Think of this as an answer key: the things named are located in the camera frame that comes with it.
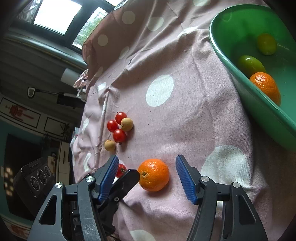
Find brown longan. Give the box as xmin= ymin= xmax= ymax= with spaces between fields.
xmin=120 ymin=118 xmax=133 ymax=132
xmin=104 ymin=140 xmax=116 ymax=152

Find yellow green lime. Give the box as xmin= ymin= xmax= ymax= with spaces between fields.
xmin=256 ymin=33 xmax=277 ymax=56

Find black window frame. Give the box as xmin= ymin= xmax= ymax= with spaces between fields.
xmin=14 ymin=0 xmax=122 ymax=53

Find large orange mandarin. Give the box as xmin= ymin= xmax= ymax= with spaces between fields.
xmin=137 ymin=159 xmax=170 ymax=192

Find pink crumpled clothes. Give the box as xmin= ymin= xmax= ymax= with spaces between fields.
xmin=73 ymin=69 xmax=89 ymax=102

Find cherry tomato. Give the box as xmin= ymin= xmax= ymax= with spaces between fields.
xmin=107 ymin=120 xmax=119 ymax=133
xmin=116 ymin=163 xmax=127 ymax=178
xmin=115 ymin=111 xmax=127 ymax=125
xmin=113 ymin=128 xmax=126 ymax=143

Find green plastic bowl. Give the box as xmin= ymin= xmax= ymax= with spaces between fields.
xmin=209 ymin=4 xmax=295 ymax=151

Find pink polka dot cloth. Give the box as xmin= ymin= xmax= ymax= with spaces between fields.
xmin=73 ymin=1 xmax=295 ymax=240

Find green apple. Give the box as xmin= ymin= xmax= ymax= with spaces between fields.
xmin=237 ymin=55 xmax=266 ymax=78

